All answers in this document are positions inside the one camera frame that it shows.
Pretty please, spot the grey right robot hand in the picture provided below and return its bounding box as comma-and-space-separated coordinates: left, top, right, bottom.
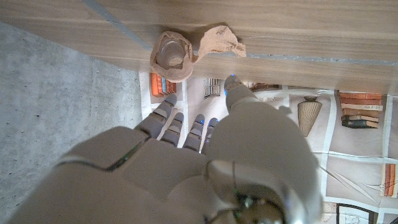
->
6, 73, 324, 224

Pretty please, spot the beige nylon stocking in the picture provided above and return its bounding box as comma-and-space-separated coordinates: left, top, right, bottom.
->
149, 25, 247, 83

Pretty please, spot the printed bookshelf backdrop cloth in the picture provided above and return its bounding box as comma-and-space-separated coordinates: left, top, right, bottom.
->
138, 72, 398, 224

